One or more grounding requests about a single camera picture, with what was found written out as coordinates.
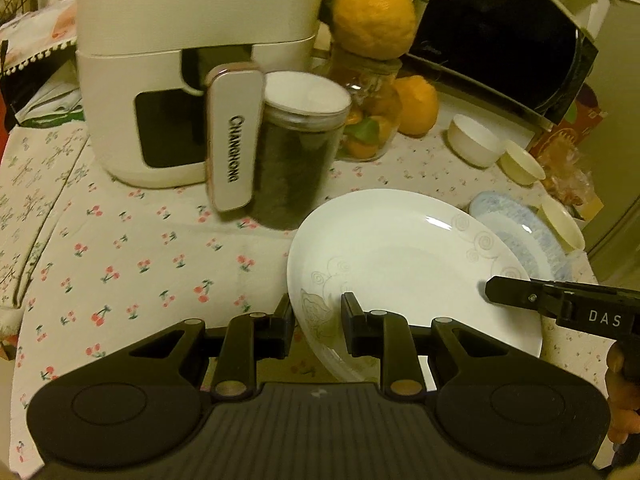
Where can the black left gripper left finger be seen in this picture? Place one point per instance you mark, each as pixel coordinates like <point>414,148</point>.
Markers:
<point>143,403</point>

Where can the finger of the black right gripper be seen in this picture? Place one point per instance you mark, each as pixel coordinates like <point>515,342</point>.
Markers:
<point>540,296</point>

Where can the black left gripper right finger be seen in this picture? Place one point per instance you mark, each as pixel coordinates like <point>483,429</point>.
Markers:
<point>491,401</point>

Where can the blue patterned plate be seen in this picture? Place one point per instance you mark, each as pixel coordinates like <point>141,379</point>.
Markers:
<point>530,240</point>

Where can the cream bowl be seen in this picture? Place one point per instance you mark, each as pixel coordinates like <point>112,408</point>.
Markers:
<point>561,224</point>
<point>519,165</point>

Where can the white swirl plate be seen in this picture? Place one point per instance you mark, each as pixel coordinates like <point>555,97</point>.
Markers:
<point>405,253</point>

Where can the white bowl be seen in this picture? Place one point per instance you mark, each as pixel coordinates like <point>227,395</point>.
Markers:
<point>473,142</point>

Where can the person's right hand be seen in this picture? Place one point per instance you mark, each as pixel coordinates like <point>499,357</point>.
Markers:
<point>623,398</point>

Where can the plastic bag of snacks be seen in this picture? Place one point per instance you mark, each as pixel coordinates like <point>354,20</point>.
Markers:
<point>568,170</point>

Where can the orange pomelo on table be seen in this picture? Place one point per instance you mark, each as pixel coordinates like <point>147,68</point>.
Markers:
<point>420,105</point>

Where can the black microwave oven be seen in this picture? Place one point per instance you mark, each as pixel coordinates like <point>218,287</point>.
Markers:
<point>532,56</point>

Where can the glass jar of tangerines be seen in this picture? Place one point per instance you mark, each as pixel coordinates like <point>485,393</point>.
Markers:
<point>374,116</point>

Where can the large yellow pomelo on jar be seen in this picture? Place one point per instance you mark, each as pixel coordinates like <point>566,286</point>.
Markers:
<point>381,30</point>

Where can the white air fryer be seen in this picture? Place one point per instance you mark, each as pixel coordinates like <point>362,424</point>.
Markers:
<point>173,90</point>

